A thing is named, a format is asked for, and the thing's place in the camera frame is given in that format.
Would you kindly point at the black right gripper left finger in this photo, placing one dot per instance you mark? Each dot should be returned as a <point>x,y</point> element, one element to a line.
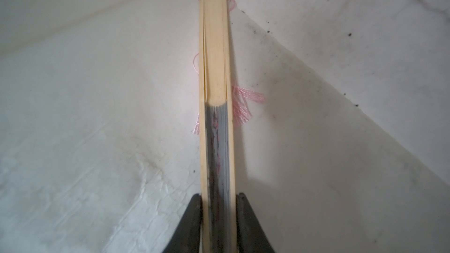
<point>186,237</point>

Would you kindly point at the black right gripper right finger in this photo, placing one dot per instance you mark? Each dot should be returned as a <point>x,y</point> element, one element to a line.
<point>251,238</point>

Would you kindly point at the cream tote bag yellow handles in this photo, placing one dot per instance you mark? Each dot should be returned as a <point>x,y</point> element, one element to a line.
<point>350,153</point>

